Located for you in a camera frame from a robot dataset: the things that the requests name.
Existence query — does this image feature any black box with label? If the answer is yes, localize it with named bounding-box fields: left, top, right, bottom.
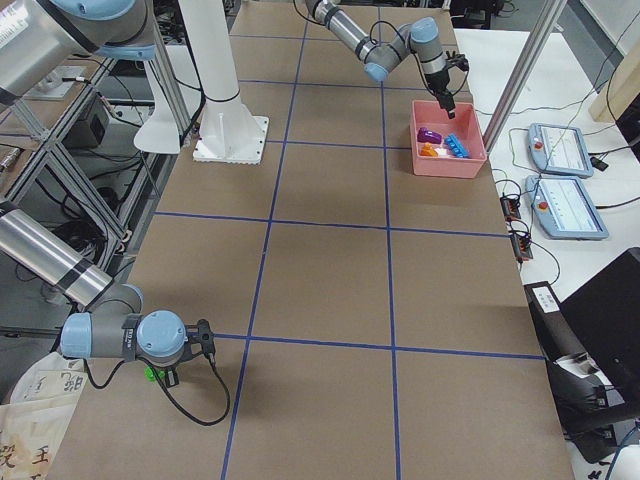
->
left=522, top=247, right=640, bottom=464

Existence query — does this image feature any green block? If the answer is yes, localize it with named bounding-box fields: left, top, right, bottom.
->
left=144, top=367, right=165, bottom=382

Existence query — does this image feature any orange grey usb hub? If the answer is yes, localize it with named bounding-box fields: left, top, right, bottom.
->
left=510, top=231, right=533, bottom=264
left=500, top=195, right=521, bottom=222

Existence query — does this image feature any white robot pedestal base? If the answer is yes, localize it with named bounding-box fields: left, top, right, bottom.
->
left=179, top=0, right=269, bottom=165

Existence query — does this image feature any long blue stud block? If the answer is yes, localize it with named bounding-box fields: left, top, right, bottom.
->
left=444, top=134, right=470, bottom=159

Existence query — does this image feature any orange block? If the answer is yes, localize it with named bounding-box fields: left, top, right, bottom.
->
left=419, top=142, right=439, bottom=157

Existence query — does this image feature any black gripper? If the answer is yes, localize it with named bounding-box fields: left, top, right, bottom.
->
left=422, top=49, right=469, bottom=119
left=164, top=319, right=216, bottom=386

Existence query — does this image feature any canvas tote bag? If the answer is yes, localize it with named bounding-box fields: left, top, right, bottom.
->
left=1, top=353, right=88, bottom=479

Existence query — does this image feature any aluminium frame post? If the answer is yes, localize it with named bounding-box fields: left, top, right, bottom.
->
left=483, top=0, right=567, bottom=154

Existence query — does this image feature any purple block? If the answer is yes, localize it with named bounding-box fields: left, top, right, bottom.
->
left=416, top=127, right=443, bottom=144

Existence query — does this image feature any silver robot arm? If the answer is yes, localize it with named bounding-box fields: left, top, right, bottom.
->
left=1, top=1, right=215, bottom=387
left=305, top=1, right=469, bottom=119

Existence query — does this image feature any lower teach pendant tablet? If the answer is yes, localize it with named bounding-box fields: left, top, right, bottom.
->
left=525, top=175, right=609, bottom=240

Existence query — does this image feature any upper teach pendant tablet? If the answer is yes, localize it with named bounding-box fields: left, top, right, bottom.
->
left=528, top=123, right=593, bottom=178

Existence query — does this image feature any pink plastic box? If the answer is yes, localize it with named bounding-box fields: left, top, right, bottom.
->
left=410, top=100, right=487, bottom=179

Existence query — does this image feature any teach pendant tablet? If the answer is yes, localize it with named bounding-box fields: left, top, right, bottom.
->
left=525, top=175, right=609, bottom=240
left=528, top=123, right=593, bottom=178

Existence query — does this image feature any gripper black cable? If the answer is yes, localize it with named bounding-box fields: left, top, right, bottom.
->
left=369, top=19, right=431, bottom=91
left=82, top=349, right=232, bottom=426

